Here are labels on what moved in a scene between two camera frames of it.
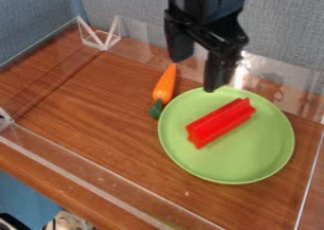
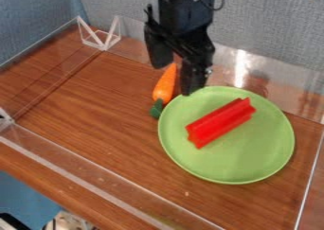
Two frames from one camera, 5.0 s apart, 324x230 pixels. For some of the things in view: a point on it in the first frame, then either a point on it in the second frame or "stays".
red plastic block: [214, 125] stays
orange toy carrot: [162, 90] stays
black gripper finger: [179, 42] -> [159, 48]
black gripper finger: [219, 68] -> [194, 74]
